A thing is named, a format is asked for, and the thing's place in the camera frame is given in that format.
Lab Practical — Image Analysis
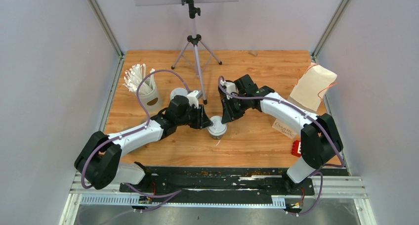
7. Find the white straw holder cup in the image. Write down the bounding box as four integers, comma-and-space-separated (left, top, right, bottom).
139, 78, 163, 113

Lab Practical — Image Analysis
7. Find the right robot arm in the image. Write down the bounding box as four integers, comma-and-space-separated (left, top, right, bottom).
217, 74, 345, 194

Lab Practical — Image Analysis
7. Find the bundle of wrapped straws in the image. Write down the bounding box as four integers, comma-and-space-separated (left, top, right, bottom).
123, 63, 157, 95

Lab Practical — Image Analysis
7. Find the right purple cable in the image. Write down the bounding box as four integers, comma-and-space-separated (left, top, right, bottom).
217, 75, 346, 217

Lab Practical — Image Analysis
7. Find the red grid block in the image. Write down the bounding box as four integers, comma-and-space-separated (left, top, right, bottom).
291, 140, 301, 157

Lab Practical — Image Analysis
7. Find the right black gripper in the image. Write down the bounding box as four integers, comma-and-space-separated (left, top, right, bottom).
220, 95, 248, 125

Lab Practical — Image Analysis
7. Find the silver tripod stand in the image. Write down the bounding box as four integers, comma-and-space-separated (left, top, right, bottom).
171, 0, 222, 105

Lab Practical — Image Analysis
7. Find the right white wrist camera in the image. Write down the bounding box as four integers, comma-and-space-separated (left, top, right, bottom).
219, 80, 238, 99

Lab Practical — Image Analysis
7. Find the kraft paper takeout bag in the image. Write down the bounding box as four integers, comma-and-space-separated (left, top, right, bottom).
287, 63, 337, 113

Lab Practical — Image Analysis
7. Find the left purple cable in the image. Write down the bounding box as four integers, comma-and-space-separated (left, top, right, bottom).
81, 69, 191, 190

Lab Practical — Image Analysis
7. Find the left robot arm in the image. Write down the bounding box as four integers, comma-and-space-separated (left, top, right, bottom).
74, 95, 213, 192

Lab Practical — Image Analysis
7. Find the purple cable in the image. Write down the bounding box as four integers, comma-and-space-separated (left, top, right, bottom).
217, 75, 346, 217
81, 69, 191, 190

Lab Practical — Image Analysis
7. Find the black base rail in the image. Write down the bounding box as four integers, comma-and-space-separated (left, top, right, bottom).
120, 166, 315, 204

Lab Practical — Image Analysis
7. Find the white plastic cup lid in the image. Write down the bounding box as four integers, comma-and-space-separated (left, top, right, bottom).
170, 88, 188, 100

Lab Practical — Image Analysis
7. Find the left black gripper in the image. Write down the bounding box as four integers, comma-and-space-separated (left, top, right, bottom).
176, 104, 213, 130

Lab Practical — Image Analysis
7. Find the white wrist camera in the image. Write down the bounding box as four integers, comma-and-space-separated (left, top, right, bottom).
219, 80, 238, 99
186, 90, 203, 108

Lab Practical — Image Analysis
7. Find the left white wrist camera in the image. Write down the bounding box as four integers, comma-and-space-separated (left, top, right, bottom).
186, 90, 203, 108

